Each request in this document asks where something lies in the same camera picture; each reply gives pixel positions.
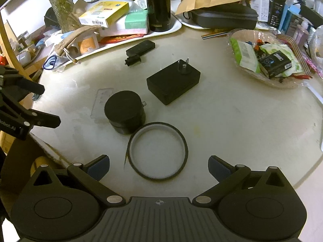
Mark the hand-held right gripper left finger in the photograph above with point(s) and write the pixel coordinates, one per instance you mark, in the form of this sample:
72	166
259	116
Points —
99	168

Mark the small black box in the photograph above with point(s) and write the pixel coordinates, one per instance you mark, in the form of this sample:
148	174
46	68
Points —
275	64

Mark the blue retail box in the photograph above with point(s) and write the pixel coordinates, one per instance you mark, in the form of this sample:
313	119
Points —
290	17

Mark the black thermos bottle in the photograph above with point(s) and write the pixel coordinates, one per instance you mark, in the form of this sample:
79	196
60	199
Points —
159	5

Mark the pink bottle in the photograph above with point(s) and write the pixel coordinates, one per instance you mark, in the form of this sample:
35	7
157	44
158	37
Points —
301	34

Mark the small black camera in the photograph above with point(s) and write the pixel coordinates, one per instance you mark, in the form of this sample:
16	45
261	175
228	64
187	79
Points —
140	50

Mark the pink glitter ribbon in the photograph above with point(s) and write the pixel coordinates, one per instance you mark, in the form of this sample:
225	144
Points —
314	66

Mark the black zip case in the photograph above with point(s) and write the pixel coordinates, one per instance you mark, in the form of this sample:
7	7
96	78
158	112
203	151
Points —
224	17

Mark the white tissue pack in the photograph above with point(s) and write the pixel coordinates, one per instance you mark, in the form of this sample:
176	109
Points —
113	30

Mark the green tissue pack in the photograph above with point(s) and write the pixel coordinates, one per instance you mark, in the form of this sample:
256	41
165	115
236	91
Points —
136	20

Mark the black retail box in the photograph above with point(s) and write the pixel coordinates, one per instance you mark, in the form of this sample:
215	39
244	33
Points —
277	8

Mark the green wipes packet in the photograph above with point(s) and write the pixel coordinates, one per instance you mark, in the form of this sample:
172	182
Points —
244	55

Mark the textured glass vase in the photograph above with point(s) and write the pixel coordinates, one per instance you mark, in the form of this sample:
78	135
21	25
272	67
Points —
61	5

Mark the red envelope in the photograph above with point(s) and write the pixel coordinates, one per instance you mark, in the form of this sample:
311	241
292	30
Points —
121	39

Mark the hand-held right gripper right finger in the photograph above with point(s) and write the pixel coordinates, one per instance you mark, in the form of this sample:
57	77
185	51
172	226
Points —
218	168

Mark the orange jar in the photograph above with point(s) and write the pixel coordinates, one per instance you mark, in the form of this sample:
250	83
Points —
87	44

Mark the black tape roll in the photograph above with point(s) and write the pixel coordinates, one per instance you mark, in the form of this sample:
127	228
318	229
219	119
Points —
131	161

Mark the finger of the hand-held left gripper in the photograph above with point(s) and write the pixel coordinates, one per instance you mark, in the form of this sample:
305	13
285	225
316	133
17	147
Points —
30	87
45	121

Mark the yellow box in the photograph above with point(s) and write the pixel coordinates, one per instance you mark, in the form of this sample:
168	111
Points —
106	12

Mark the wooden chair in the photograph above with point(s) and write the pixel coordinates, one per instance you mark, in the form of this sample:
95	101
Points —
10	53

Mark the clear plastic case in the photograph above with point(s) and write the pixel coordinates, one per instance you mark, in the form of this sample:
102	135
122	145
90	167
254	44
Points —
101	103

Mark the black power adapter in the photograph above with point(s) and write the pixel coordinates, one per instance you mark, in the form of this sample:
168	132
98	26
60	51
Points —
174	83

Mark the glass bowl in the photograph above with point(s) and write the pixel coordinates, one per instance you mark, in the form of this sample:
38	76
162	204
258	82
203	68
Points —
277	82

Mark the white retail box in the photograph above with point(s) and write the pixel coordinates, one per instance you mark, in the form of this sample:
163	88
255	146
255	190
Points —
262	2

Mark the black cylinder container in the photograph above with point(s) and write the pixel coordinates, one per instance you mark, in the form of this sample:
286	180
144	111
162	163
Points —
123	108

